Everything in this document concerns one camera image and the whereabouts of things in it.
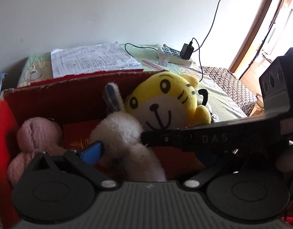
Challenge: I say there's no pink plush toy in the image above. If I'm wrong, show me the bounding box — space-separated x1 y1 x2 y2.
7 117 66 186

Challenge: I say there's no white rabbit plush toy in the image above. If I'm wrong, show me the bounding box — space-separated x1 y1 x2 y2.
89 83 167 182

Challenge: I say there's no yellow tiger plush toy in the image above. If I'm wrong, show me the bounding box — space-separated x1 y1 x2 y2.
124 71 211 131

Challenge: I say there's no green plush toy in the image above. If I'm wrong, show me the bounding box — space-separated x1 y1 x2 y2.
197 88 212 115

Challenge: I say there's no person's right hand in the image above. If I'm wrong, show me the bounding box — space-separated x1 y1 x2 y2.
276 141 293 172

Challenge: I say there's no small red booklet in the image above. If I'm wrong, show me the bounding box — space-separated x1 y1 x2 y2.
63 119 101 150

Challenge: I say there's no metal bowl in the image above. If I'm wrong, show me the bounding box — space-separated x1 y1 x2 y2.
256 93 264 109

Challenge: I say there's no brown patterned cloth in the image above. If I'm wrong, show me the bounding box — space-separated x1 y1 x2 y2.
202 67 257 116

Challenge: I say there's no red cardboard box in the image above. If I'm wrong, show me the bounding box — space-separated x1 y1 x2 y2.
0 71 203 228

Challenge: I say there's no stack of printed papers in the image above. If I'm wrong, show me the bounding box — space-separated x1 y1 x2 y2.
51 42 141 78

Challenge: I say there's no cartoon print bed sheet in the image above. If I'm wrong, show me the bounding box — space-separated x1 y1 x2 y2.
18 43 245 129

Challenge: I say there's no black charger adapter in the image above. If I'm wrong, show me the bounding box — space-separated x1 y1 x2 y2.
180 41 194 60

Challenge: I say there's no white power strip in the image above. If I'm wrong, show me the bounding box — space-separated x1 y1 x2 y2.
157 47 193 67

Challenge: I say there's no pink candy wrapper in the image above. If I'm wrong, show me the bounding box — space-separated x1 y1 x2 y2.
142 60 160 69

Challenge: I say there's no black charger cable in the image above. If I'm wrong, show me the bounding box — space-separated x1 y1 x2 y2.
124 37 204 82

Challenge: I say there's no wooden door frame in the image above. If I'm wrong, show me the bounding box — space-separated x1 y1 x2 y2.
229 0 273 73

